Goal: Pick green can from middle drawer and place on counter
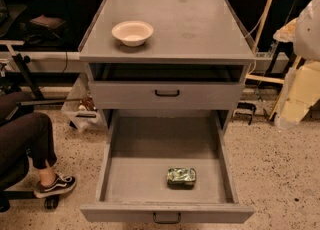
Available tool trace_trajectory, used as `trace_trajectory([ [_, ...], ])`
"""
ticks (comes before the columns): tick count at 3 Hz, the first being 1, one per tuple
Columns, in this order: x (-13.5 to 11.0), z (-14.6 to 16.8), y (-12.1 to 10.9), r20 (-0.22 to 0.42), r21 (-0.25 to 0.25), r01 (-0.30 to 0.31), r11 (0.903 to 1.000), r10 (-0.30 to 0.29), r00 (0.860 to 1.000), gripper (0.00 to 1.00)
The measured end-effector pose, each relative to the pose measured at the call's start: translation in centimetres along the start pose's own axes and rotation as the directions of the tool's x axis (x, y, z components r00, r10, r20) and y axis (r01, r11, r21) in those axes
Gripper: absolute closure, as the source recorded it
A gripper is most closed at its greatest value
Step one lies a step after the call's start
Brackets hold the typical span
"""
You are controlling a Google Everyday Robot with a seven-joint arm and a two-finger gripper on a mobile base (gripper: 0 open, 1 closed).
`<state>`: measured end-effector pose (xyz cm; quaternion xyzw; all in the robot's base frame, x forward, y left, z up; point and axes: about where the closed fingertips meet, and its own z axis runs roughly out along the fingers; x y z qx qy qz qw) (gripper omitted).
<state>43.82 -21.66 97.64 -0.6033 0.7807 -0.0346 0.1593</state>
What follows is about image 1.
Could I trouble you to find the open grey bottom drawer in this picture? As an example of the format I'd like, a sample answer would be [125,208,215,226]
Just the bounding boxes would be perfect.
[80,110,254,223]

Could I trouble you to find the closed grey drawer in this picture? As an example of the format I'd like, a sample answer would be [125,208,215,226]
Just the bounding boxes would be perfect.
[89,81,244,110]

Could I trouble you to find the grey cabinet with counter top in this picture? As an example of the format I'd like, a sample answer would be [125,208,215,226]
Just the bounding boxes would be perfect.
[80,0,254,127]

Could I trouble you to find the white paper bowl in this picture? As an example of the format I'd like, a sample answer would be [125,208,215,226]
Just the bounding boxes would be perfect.
[111,21,154,47]

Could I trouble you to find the clear plastic bin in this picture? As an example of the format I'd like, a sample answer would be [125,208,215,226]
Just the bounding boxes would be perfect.
[61,73,103,132]

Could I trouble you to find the black and white sneaker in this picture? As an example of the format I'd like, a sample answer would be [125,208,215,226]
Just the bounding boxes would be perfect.
[34,175,76,198]

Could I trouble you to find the dark box on shelf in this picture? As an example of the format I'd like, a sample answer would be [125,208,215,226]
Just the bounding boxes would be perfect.
[29,15,65,30]

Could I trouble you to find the seated person's leg dark trousers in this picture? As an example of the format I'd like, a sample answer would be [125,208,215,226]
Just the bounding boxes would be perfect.
[0,91,58,192]

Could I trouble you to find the black tripod stand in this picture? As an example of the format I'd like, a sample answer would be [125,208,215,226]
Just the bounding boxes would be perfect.
[0,40,44,100]

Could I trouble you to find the black office chair base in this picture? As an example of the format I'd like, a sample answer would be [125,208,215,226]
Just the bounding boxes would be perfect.
[0,191,59,213]

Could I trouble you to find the black drawer handle upper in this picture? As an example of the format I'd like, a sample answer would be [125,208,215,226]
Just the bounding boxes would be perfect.
[154,90,180,98]

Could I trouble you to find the black drawer handle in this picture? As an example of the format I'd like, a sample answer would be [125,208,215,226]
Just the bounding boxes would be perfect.
[154,90,180,98]
[153,212,181,225]

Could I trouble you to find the black drawer handle lower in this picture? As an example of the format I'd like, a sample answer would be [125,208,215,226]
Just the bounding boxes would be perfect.
[153,212,181,225]

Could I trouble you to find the wooden stick frame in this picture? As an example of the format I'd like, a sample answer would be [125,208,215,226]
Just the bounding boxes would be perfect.
[246,0,302,121]

